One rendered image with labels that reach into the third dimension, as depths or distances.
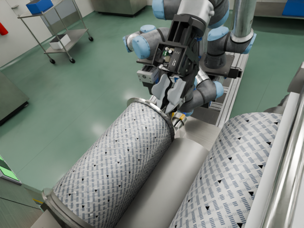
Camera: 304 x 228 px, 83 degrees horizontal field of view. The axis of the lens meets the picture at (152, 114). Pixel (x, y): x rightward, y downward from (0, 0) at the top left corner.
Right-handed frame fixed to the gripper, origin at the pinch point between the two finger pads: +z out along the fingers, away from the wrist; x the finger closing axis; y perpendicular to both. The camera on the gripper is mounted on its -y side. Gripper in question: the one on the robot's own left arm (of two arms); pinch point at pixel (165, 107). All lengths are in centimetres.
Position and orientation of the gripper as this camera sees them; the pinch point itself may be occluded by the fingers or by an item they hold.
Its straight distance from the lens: 43.9
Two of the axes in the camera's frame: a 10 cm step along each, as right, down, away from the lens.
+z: -3.2, 9.3, 1.5
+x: 8.0, 3.5, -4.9
